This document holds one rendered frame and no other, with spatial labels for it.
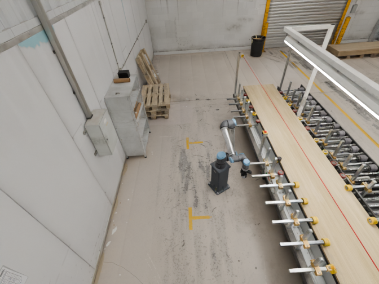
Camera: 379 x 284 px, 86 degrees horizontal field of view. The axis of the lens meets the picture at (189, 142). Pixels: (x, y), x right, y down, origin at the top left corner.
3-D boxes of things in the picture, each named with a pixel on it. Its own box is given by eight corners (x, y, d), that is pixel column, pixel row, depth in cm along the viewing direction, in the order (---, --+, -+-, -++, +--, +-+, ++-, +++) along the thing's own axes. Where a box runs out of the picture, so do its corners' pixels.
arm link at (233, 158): (218, 119, 306) (231, 162, 281) (226, 118, 308) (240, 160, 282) (217, 123, 317) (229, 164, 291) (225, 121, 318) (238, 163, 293)
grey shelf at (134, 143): (126, 159, 458) (103, 98, 353) (133, 133, 524) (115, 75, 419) (146, 157, 457) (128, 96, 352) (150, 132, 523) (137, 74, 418)
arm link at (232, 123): (224, 158, 352) (224, 118, 314) (234, 156, 354) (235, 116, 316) (228, 163, 339) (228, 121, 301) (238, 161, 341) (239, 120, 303)
